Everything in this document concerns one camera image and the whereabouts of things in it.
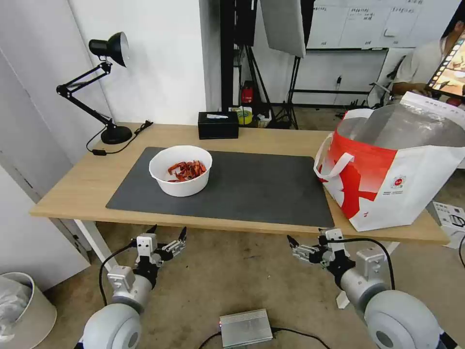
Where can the dark grey desk mat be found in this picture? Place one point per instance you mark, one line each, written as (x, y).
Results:
(254, 189)

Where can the black tissue box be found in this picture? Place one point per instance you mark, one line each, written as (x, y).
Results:
(218, 129)

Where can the person's forearm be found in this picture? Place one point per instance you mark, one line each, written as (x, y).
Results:
(410, 88)

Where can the red food scraps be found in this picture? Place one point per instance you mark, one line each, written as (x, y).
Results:
(189, 169)

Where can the white round paper bowl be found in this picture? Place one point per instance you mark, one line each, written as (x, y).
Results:
(181, 187)

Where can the silver power supply box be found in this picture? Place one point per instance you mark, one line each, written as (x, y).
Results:
(245, 327)

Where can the white studio softbox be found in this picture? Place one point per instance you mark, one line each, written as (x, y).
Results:
(283, 25)

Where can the white printed cardboard box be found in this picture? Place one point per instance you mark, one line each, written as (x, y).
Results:
(448, 218)

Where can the yellow green tape roll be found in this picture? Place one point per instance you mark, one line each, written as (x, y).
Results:
(244, 115)

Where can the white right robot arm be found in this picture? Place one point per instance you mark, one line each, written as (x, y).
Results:
(396, 316)

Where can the clear plastic bin liner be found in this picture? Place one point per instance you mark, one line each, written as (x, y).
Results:
(12, 301)

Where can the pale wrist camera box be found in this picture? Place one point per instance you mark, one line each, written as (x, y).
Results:
(146, 244)
(332, 235)

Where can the black upright panel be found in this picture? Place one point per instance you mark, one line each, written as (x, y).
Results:
(227, 54)

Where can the person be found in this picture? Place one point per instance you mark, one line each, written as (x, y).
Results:
(417, 65)

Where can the beige round waste bin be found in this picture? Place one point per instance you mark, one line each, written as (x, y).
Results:
(40, 316)

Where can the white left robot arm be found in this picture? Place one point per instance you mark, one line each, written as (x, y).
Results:
(120, 320)

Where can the red white takeout bag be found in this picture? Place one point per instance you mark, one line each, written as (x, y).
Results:
(399, 181)

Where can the black light stand tripod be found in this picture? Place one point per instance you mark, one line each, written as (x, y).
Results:
(292, 94)
(254, 72)

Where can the black desk lamp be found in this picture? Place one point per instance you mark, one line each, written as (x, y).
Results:
(116, 135)

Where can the white whiteboard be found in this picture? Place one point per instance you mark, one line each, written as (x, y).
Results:
(363, 22)

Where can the black-framed display screen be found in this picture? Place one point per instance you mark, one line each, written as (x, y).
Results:
(450, 69)

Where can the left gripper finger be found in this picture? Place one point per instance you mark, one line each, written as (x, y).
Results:
(152, 229)
(173, 248)

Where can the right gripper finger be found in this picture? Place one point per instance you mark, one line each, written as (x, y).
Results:
(321, 234)
(307, 253)

